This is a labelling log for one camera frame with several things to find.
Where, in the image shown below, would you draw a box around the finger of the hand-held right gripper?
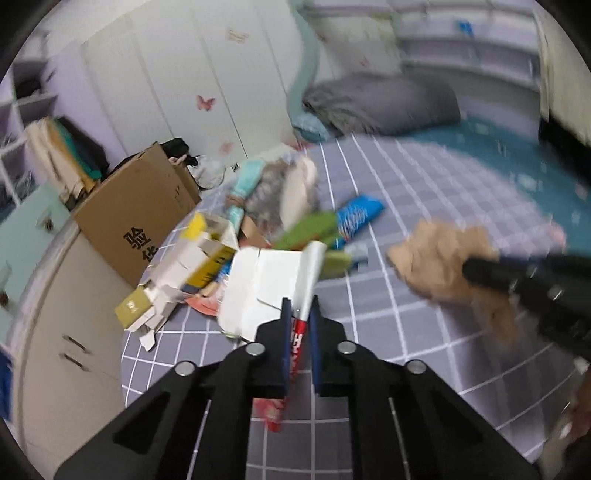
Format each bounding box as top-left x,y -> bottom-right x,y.
498,248 -> 591,269
462,257 -> 528,297

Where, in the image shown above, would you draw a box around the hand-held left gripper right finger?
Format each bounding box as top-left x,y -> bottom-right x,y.
309,295 -> 542,480

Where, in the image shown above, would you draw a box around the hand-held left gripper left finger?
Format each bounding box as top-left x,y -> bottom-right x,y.
54,298 -> 293,480

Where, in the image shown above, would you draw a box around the red and white tube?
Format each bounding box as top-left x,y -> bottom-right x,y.
253,241 -> 328,433

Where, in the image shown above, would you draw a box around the brown paper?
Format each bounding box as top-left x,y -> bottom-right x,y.
387,220 -> 522,344

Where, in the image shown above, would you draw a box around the blue snack packet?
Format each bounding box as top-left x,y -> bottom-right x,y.
336,194 -> 385,241

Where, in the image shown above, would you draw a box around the person's right hand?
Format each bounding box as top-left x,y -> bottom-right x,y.
564,392 -> 591,445

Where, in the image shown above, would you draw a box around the white folded carton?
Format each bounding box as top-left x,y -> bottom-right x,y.
217,247 -> 308,340

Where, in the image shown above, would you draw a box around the light green packet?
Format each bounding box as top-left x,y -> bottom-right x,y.
321,244 -> 369,278

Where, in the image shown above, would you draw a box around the pink wrapper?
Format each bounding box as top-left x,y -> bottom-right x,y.
185,277 -> 229,317

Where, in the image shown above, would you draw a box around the grey checked bedsheet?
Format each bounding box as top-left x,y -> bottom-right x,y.
120,134 -> 591,480

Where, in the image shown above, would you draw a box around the teal printed blanket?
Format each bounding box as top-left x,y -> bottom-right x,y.
406,115 -> 591,287

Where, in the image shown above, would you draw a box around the green snack packet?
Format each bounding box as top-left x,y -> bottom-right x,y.
273,211 -> 341,252

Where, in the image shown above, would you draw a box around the yellow white carton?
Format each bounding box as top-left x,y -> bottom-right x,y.
178,213 -> 238,296

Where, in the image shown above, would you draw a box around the brown cardboard scrap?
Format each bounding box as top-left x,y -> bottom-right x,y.
238,215 -> 273,250

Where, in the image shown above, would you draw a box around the white flattened box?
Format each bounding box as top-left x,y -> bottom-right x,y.
137,244 -> 206,352

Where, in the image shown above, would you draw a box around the crumpled grey paper bag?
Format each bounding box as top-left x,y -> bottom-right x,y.
245,154 -> 320,232

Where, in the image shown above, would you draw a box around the olive small box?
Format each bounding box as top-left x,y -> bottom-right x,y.
115,286 -> 160,329

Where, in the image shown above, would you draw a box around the teal wrapper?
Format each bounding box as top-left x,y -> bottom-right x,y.
226,159 -> 266,227

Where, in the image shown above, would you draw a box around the pale curtain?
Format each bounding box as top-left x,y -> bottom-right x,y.
533,9 -> 591,139

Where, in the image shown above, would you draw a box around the white plastic bag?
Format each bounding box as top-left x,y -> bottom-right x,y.
191,154 -> 227,190

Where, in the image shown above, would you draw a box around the grey duvet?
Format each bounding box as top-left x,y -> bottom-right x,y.
302,74 -> 461,137

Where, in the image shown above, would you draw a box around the large cardboard box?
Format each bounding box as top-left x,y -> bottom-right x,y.
73,142 -> 203,288

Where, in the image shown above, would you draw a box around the light blue pillow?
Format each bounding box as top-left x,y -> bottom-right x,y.
291,113 -> 331,143

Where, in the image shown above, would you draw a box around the white base cabinet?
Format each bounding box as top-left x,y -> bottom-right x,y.
9,217 -> 153,462

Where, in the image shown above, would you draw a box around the black cloth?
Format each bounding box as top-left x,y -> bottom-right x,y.
159,137 -> 191,160

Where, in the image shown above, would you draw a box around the white floral cushion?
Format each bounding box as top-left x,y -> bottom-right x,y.
316,11 -> 403,84

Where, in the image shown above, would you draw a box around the teal garment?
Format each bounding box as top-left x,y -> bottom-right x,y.
55,117 -> 103,182

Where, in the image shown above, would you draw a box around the teal drawer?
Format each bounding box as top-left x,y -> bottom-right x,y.
0,249 -> 28,342
9,182 -> 72,278

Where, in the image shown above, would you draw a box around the black garment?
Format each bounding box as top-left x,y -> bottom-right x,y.
60,115 -> 112,176

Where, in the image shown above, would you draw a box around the blue storage box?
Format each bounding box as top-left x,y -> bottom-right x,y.
0,351 -> 12,421

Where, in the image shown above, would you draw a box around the teal bed headboard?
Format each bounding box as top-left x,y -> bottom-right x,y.
285,0 -> 326,116

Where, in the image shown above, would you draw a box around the white wardrobe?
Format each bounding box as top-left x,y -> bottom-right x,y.
81,0 -> 333,167

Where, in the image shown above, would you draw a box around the cream jacket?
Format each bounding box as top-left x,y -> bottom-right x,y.
25,117 -> 88,199

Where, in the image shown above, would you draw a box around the white cubby shelf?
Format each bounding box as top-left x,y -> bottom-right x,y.
0,60 -> 61,208

